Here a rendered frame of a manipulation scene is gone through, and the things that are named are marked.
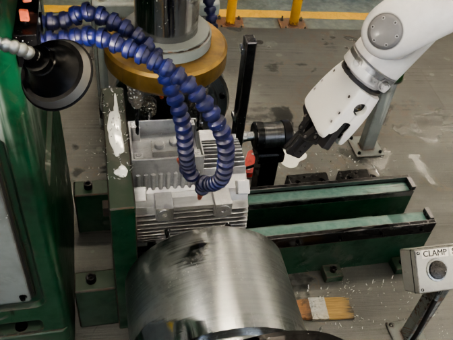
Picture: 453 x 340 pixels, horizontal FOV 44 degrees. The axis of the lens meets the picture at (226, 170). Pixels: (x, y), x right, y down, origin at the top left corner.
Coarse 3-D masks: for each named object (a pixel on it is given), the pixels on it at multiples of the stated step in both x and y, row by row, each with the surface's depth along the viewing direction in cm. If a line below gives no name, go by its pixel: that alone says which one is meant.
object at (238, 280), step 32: (160, 256) 78; (192, 256) 76; (224, 256) 76; (256, 256) 78; (128, 288) 81; (160, 288) 74; (192, 288) 72; (224, 288) 72; (256, 288) 73; (288, 288) 79; (128, 320) 79; (160, 320) 71; (192, 320) 69; (224, 320) 69; (256, 320) 69; (288, 320) 73
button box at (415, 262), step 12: (408, 252) 91; (420, 252) 90; (432, 252) 90; (444, 252) 90; (408, 264) 92; (420, 264) 89; (408, 276) 92; (420, 276) 89; (408, 288) 92; (420, 288) 89; (432, 288) 89; (444, 288) 90
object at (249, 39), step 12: (252, 36) 100; (240, 48) 101; (252, 48) 100; (252, 60) 101; (240, 72) 105; (252, 72) 103; (240, 84) 106; (240, 96) 107; (240, 108) 109; (240, 120) 111; (240, 132) 113; (240, 144) 116
